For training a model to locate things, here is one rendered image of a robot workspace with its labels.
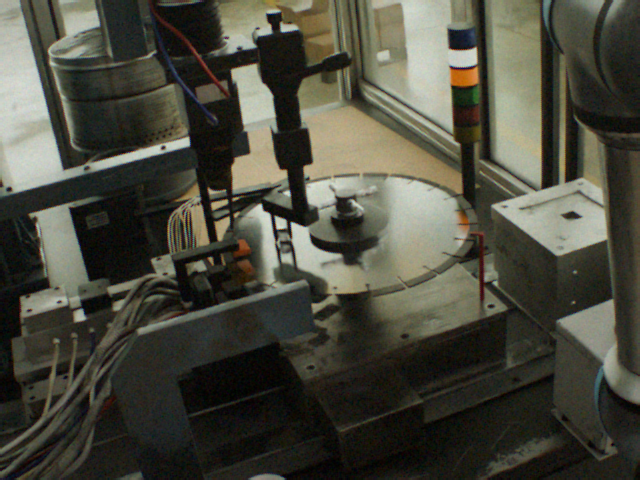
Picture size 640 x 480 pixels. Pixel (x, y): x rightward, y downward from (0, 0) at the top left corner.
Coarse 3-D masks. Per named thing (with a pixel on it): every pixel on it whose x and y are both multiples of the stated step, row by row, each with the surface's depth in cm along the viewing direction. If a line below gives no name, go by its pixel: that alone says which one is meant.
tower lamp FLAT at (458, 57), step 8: (448, 48) 125; (456, 48) 124; (464, 48) 124; (472, 48) 124; (456, 56) 124; (464, 56) 124; (472, 56) 124; (448, 64) 127; (456, 64) 125; (464, 64) 124; (472, 64) 125
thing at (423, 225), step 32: (288, 192) 127; (320, 192) 125; (384, 192) 123; (416, 192) 122; (256, 224) 119; (416, 224) 113; (448, 224) 112; (256, 256) 111; (288, 256) 110; (320, 256) 109; (352, 256) 108; (384, 256) 107; (416, 256) 106; (448, 256) 105; (320, 288) 102; (352, 288) 101
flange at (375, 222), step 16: (368, 208) 117; (320, 224) 114; (336, 224) 112; (352, 224) 112; (368, 224) 112; (384, 224) 112; (320, 240) 111; (336, 240) 110; (352, 240) 110; (368, 240) 110
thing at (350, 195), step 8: (336, 192) 113; (344, 192) 112; (352, 192) 112; (360, 192) 113; (368, 192) 113; (376, 192) 114; (328, 200) 111; (336, 200) 112; (344, 200) 111; (352, 200) 111; (320, 208) 111; (336, 208) 113; (344, 208) 112; (352, 208) 110; (360, 208) 108
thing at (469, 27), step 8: (456, 24) 125; (464, 24) 124; (472, 24) 124; (448, 32) 123; (456, 32) 122; (464, 32) 122; (472, 32) 123; (448, 40) 124; (456, 40) 123; (464, 40) 123; (472, 40) 123
